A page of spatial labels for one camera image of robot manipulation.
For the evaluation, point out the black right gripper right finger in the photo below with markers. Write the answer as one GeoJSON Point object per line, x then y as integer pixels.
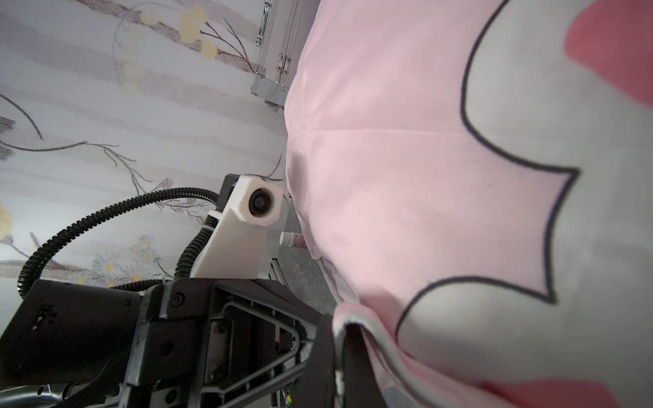
{"type": "Point", "coordinates": [361, 388]}

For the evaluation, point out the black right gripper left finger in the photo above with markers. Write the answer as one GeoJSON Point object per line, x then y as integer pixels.
{"type": "Point", "coordinates": [316, 387]}

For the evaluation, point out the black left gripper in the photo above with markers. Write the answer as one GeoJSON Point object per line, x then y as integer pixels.
{"type": "Point", "coordinates": [185, 343]}

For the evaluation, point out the pink bear pillow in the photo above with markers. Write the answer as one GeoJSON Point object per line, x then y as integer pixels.
{"type": "Point", "coordinates": [475, 180]}

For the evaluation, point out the silver aluminium case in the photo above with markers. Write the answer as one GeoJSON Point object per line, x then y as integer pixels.
{"type": "Point", "coordinates": [282, 35]}

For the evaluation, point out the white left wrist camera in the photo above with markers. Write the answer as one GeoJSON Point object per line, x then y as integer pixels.
{"type": "Point", "coordinates": [248, 206]}

